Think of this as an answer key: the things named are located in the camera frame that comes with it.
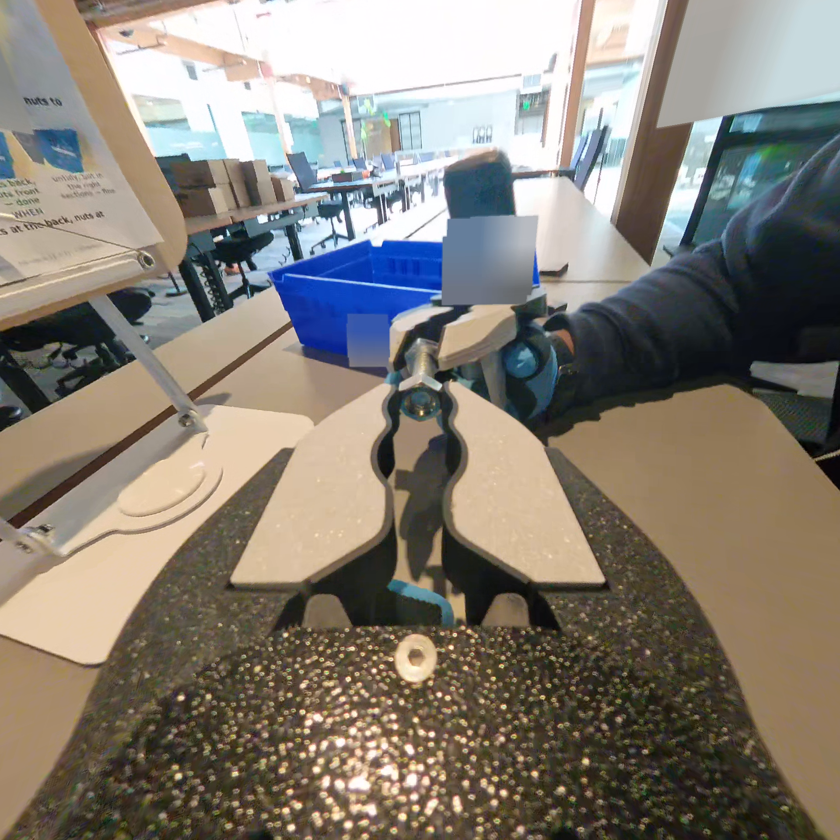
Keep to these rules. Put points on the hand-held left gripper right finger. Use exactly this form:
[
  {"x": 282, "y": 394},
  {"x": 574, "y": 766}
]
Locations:
[{"x": 518, "y": 512}]

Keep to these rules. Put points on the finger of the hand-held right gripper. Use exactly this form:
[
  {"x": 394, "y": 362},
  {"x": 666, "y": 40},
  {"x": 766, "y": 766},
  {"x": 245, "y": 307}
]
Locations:
[
  {"x": 410, "y": 325},
  {"x": 479, "y": 334}
]

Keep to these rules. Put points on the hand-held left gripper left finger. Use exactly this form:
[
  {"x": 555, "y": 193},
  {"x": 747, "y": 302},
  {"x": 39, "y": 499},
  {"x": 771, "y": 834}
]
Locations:
[{"x": 321, "y": 505}]

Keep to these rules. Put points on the steel hex nut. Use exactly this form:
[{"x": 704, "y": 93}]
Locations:
[{"x": 420, "y": 382}]

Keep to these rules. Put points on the person's right forearm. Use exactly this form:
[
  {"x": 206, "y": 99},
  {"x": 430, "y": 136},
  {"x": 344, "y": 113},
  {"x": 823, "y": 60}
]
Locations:
[{"x": 689, "y": 308}]

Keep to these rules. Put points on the blue plastic bin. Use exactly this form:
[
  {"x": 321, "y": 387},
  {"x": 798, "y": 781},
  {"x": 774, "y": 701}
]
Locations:
[{"x": 328, "y": 308}]

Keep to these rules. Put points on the white stand base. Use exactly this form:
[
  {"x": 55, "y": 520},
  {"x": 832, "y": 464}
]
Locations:
[{"x": 262, "y": 439}]

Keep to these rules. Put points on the black office chair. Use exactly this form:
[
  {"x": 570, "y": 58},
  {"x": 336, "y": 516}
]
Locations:
[{"x": 308, "y": 177}]

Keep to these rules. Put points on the wooden pillar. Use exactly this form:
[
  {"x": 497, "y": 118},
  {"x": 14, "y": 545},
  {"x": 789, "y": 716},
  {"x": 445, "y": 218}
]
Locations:
[{"x": 646, "y": 131}]

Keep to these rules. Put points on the brown office table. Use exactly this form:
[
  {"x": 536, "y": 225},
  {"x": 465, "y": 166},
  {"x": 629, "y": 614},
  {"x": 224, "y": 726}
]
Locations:
[{"x": 275, "y": 208}]

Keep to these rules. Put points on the stack of cardboard boxes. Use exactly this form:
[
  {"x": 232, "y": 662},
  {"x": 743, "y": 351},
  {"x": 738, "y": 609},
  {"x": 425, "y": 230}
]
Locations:
[{"x": 223, "y": 187}]

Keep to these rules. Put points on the instruction sheet on clipboard stand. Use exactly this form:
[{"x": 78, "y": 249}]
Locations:
[{"x": 169, "y": 253}]

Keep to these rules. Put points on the black framed screen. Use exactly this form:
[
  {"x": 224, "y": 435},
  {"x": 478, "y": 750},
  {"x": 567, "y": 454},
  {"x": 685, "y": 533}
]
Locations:
[{"x": 741, "y": 184}]

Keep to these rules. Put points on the printed instruction sheet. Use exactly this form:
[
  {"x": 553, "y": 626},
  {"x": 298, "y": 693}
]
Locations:
[{"x": 65, "y": 164}]

